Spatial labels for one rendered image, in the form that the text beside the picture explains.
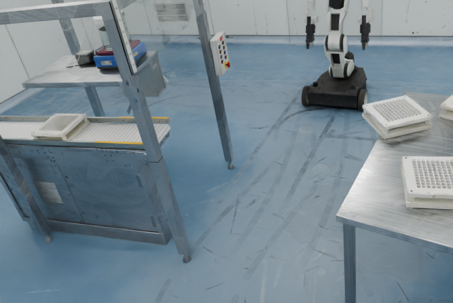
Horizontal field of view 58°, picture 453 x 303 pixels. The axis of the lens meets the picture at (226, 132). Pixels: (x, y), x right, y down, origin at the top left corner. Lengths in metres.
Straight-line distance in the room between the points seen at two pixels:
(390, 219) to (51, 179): 2.12
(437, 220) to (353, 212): 0.29
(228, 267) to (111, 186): 0.88
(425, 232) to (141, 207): 1.69
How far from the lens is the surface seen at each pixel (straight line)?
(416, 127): 2.18
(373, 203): 1.76
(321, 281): 2.51
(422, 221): 1.71
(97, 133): 2.60
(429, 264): 2.65
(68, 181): 2.89
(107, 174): 2.64
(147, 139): 2.14
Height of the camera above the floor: 1.97
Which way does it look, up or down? 31 degrees down
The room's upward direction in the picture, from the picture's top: 11 degrees counter-clockwise
